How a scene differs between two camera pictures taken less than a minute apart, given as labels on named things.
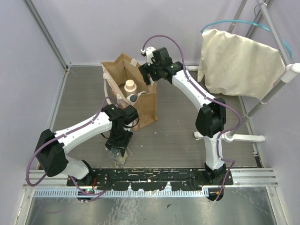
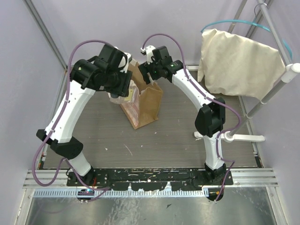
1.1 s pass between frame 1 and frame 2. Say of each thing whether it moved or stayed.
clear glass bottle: moved
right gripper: stayed
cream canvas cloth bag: stayed
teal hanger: stayed
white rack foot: stayed
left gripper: moved
